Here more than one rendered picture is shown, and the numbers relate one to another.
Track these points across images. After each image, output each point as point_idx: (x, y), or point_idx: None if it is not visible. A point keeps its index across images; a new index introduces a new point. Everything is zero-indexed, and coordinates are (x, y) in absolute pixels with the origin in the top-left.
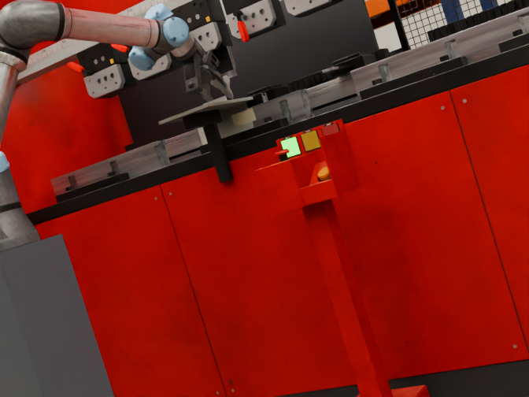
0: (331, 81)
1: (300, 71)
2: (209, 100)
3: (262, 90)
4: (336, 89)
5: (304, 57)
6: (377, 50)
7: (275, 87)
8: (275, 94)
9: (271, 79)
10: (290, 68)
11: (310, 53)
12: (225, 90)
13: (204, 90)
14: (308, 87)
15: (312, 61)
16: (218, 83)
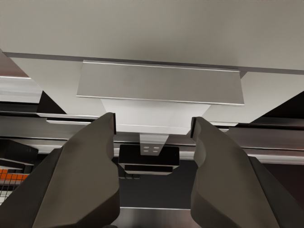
0: (39, 144)
1: (138, 191)
2: (210, 128)
3: (140, 166)
4: (37, 130)
5: (128, 203)
6: (13, 172)
7: (119, 164)
8: (119, 152)
9: (173, 195)
10: (148, 198)
11: (120, 206)
12: (86, 133)
13: (211, 181)
14: (116, 163)
15: (121, 195)
16: (63, 187)
